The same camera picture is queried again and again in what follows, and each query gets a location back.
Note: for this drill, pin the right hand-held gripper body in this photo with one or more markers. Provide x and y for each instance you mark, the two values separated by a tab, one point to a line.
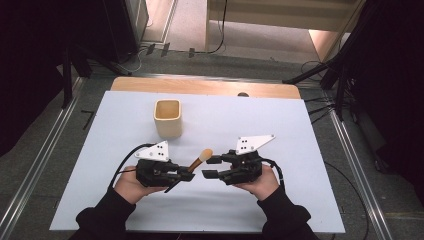
241	170

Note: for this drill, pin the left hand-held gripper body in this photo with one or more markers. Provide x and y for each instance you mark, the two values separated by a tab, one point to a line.
153	173

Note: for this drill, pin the person's left hand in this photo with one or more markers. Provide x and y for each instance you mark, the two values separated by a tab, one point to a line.
131	188

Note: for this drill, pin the person's right hand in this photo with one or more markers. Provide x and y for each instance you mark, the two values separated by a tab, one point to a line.
263	186

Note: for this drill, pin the white table board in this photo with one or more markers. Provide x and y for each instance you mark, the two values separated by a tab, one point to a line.
213	213

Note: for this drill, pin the beige square wooden cup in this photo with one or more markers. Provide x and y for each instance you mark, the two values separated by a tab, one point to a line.
168	125

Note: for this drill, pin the small black floor plug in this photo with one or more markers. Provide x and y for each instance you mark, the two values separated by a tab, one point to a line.
150	49

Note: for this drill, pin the black tripod stand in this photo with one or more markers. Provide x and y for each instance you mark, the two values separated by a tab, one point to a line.
340	90

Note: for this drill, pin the black metal stand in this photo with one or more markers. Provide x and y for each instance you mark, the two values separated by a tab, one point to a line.
67	80

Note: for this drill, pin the beige wooden cabinet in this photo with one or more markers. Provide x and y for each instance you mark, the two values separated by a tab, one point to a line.
266	13

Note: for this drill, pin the grey metal cabinet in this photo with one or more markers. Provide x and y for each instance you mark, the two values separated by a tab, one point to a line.
138	16

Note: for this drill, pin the dark curtain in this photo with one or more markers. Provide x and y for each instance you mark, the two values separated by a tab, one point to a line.
396	83
33	50

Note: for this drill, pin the aluminium floor rail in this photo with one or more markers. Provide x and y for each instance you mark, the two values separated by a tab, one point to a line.
360	173
40	160

